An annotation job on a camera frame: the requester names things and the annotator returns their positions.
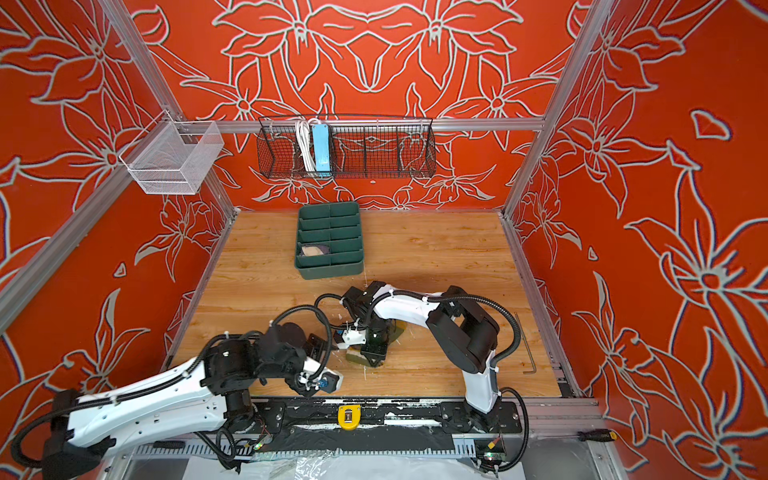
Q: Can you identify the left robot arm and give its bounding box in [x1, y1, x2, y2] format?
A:
[10, 312, 343, 479]

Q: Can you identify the metal hex key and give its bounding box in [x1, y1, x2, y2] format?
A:
[514, 312, 537, 376]

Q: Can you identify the green compartment tray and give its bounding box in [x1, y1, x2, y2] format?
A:
[294, 201, 364, 280]

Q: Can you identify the clear plastic wall bin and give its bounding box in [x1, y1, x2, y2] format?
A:
[120, 121, 224, 195]

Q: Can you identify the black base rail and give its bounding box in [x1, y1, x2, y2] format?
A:
[239, 397, 524, 458]

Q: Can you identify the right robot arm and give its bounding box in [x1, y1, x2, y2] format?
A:
[314, 281, 530, 473]

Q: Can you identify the black wire wall basket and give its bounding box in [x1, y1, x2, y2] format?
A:
[255, 115, 437, 180]

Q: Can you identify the white cable bundle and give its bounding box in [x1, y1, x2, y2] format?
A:
[295, 119, 316, 175]

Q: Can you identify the green striped sock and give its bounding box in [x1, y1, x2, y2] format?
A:
[339, 320, 406, 368]

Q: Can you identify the light blue box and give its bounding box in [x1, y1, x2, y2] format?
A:
[312, 123, 331, 176]

